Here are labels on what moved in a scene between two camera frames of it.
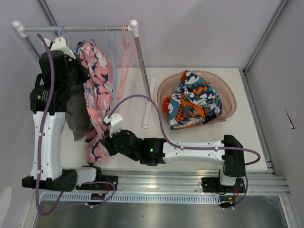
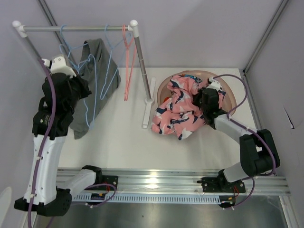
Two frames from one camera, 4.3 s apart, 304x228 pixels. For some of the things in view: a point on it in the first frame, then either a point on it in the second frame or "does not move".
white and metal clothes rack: (23, 32) does not move
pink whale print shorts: (99, 90) -> (177, 114)
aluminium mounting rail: (258, 182) does not move
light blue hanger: (61, 32) -> (77, 67)
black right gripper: (107, 143) -> (196, 98)
